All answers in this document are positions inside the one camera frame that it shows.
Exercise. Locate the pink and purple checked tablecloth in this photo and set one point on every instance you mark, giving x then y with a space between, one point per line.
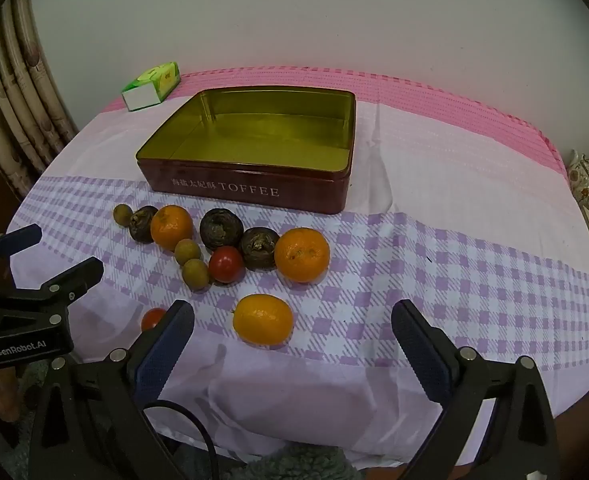
474 185

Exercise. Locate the grey fluffy cloth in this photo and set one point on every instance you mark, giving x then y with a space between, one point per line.
294 465

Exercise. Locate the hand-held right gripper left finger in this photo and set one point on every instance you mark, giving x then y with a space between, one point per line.
167 355

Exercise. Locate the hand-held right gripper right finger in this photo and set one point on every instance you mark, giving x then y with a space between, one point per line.
427 355

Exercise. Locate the patterned beige curtain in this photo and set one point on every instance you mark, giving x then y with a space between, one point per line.
14 110

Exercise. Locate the red cherry tomato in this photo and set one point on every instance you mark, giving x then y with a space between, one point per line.
226 266
152 319

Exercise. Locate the floral bag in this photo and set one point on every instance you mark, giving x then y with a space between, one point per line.
584 175

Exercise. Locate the dark water chestnut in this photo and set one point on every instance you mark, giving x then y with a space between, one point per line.
142 225
220 230
259 248

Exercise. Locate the green tissue pack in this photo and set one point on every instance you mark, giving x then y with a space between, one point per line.
149 87

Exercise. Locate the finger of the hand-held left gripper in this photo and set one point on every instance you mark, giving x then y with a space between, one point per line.
82 272
22 238

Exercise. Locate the red tin box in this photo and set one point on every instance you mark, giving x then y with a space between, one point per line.
254 135

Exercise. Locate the large orange tangerine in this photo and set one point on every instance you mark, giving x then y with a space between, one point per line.
302 255

